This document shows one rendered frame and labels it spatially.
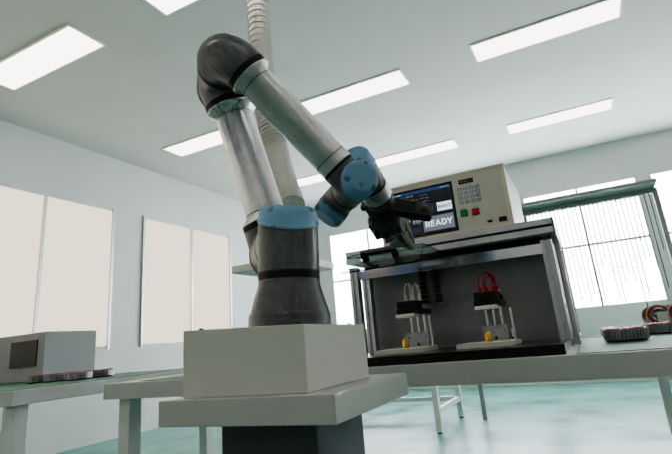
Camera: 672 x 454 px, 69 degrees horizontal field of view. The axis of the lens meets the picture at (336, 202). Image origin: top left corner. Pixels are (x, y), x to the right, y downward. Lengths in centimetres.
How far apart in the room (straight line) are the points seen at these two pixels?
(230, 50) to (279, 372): 63
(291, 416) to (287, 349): 9
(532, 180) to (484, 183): 650
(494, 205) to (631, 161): 661
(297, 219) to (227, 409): 34
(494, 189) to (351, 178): 76
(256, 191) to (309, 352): 43
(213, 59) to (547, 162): 739
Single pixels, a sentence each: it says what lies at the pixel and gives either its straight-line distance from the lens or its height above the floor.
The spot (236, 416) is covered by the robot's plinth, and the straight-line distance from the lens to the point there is 80.
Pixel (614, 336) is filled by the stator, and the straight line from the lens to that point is 160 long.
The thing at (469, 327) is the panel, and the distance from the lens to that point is 172.
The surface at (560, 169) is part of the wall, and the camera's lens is 814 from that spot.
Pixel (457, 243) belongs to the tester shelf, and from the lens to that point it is 159.
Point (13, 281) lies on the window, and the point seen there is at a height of 166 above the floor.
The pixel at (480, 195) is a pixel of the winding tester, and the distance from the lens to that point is 163.
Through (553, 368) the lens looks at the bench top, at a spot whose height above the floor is 72.
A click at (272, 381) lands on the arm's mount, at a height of 77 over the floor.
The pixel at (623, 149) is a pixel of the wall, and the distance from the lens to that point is 822.
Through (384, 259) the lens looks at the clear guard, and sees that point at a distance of 140.
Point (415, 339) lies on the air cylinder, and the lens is 163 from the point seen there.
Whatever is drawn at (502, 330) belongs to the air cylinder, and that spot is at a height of 81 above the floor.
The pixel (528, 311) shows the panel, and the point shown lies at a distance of 169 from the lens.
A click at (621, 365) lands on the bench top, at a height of 72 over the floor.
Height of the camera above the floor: 81
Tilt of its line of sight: 16 degrees up
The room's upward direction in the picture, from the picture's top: 5 degrees counter-clockwise
